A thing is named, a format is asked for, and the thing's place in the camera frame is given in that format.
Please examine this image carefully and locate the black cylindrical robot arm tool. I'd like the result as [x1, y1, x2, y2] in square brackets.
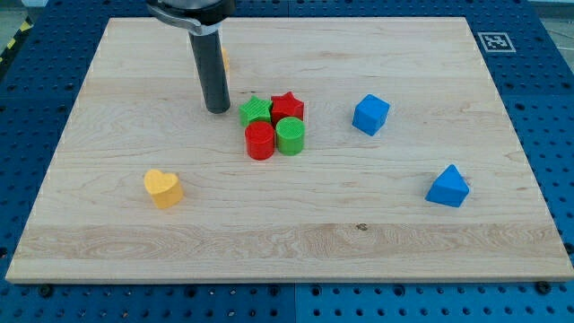
[146, 0, 236, 114]

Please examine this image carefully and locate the yellow block behind arm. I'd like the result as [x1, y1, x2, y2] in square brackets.
[222, 48, 230, 73]

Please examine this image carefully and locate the green cylinder block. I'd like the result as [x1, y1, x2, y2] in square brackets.
[275, 117, 305, 155]

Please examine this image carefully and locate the red cylinder block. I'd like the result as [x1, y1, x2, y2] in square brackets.
[244, 121, 275, 161]

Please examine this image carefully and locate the red star block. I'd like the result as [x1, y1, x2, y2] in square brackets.
[271, 92, 304, 126]

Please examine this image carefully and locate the green star block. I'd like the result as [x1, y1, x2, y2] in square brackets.
[239, 96, 273, 127]

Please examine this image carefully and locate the light wooden board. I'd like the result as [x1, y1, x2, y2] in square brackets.
[6, 17, 573, 284]

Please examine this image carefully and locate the blue cube block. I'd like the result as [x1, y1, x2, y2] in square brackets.
[352, 94, 390, 136]

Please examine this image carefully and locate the yellow heart block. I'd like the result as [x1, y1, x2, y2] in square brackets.
[143, 169, 184, 209]

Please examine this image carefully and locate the blue triangular prism block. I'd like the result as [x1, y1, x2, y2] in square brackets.
[425, 164, 470, 207]

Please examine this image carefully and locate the white fiducial marker tag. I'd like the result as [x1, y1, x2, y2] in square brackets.
[477, 31, 516, 53]

